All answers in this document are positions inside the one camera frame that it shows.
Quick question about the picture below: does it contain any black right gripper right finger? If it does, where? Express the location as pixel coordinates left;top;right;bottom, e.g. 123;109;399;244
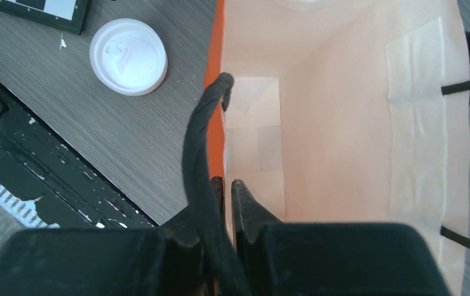
231;179;450;295

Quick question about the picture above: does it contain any orange paper takeout bag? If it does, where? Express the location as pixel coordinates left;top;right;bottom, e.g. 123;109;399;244
181;0;470;296

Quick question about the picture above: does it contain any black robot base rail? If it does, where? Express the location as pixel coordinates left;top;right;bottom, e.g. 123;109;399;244
0;83;156;228

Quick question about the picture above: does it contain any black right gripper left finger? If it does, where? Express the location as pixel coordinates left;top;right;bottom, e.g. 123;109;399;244
0;176;225;296

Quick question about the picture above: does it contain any stack of white lids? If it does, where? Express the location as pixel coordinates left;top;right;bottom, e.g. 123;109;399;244
89;18;168;96

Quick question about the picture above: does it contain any black white checkerboard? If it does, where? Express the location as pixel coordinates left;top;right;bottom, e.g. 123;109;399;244
0;0;90;35

